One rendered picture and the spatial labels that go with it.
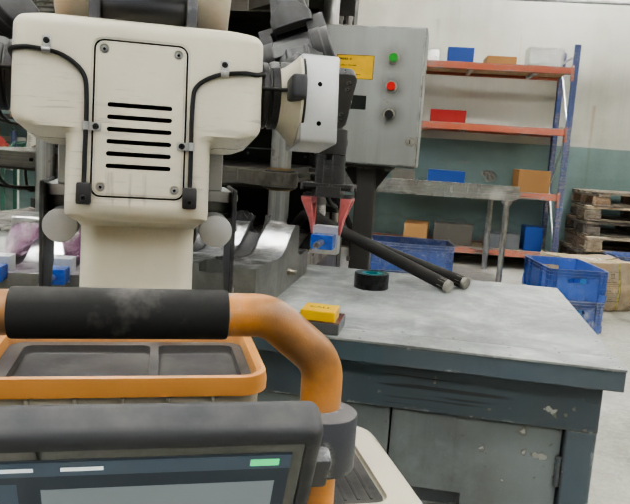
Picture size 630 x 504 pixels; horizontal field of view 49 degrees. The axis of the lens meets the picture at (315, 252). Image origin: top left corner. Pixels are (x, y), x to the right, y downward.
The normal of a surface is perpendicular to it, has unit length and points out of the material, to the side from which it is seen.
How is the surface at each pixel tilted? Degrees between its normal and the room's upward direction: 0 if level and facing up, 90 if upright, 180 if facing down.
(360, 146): 90
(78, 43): 82
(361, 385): 90
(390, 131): 90
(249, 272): 90
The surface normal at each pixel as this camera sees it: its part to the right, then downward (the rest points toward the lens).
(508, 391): -0.18, 0.14
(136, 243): 0.22, 0.02
